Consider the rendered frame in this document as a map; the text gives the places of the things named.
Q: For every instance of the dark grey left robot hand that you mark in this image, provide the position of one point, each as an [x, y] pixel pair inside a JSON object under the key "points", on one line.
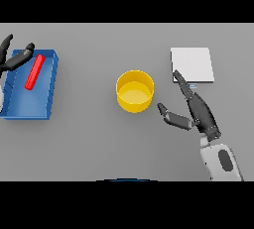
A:
{"points": [[17, 60]]}

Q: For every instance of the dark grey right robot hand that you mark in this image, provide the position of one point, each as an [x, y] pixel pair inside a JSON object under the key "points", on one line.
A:
{"points": [[202, 112]]}

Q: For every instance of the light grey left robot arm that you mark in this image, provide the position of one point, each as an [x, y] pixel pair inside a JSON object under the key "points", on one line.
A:
{"points": [[1, 99]]}

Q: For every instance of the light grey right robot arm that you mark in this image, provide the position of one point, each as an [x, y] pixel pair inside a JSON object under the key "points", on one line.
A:
{"points": [[221, 161]]}

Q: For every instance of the red beaker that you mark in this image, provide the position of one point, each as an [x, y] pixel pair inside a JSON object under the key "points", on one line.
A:
{"points": [[35, 72]]}

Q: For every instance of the pale square measuring scale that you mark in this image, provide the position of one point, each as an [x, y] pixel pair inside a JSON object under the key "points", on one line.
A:
{"points": [[192, 64]]}

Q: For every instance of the yellow bowl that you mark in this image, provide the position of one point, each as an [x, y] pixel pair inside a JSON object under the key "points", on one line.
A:
{"points": [[134, 91]]}

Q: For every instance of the blue tray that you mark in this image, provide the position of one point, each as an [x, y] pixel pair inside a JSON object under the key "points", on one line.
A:
{"points": [[29, 87]]}

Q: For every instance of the thin dark arc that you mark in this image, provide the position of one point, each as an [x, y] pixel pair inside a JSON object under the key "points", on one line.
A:
{"points": [[126, 180]]}

